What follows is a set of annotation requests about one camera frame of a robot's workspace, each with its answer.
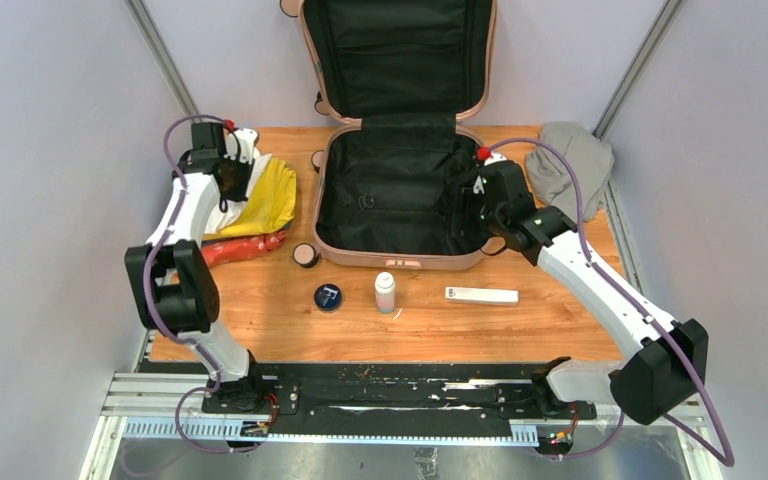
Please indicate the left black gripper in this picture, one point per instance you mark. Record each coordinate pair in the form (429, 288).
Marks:
(240, 194)

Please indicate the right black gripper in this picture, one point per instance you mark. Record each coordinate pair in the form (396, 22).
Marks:
(471, 194)

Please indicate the yellow garment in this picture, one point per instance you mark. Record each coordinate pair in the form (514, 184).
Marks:
(270, 203)

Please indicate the red white tie-dye jeans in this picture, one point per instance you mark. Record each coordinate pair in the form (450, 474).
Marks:
(244, 248)

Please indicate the white rectangular box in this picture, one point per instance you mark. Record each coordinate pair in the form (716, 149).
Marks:
(482, 296)

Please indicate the white small bottle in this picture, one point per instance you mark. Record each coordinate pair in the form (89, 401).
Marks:
(385, 292)

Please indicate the round navy tin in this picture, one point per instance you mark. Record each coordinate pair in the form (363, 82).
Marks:
(328, 297)

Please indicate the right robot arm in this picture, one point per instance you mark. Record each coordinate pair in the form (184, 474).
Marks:
(664, 360)

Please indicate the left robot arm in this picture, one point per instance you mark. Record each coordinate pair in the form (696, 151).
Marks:
(174, 291)

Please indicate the grey crumpled cloth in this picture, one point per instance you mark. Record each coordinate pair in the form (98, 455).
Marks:
(588, 159)

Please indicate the pink open suitcase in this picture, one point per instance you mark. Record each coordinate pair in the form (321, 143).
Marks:
(397, 179)

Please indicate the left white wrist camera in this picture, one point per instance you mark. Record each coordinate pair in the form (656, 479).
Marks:
(243, 145)

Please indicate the aluminium frame rail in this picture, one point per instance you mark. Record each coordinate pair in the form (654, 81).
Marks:
(137, 438)

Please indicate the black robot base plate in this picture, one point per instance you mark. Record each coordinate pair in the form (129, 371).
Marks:
(484, 403)

